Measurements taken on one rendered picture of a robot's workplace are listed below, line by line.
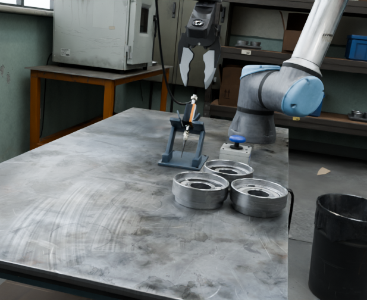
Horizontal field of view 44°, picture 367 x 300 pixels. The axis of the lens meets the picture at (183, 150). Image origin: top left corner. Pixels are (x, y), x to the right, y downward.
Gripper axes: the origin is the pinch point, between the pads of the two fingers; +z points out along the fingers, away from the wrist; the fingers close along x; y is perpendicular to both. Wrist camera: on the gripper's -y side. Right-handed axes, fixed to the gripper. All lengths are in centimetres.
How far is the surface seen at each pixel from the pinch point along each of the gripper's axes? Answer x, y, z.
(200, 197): -8.8, -31.8, 16.4
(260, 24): 11, 381, -24
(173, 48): 94, 356, 8
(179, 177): -3.4, -24.7, 15.6
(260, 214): -19.5, -29.8, 18.4
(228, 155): -10.0, -2.8, 15.8
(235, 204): -14.9, -28.1, 18.0
